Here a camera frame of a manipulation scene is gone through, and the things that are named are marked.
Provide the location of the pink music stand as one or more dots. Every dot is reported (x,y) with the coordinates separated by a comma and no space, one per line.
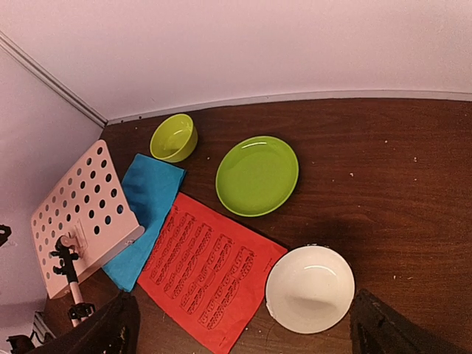
(89,208)

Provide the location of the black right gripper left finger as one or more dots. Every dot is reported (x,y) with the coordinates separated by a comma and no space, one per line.
(114,328)

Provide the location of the blue cloth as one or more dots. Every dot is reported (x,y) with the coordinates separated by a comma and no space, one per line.
(150,187)

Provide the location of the white bowl dark outside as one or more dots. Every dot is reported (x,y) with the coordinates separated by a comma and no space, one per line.
(310,289)

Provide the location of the small green bowl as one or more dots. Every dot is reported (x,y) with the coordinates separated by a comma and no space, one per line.
(175,139)

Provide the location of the green plate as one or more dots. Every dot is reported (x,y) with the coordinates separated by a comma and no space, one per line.
(257,176)

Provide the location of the red sheet music mat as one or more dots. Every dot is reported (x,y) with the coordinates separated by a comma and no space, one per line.
(208,273)

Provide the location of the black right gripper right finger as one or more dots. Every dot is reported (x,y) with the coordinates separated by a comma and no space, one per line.
(375,327)

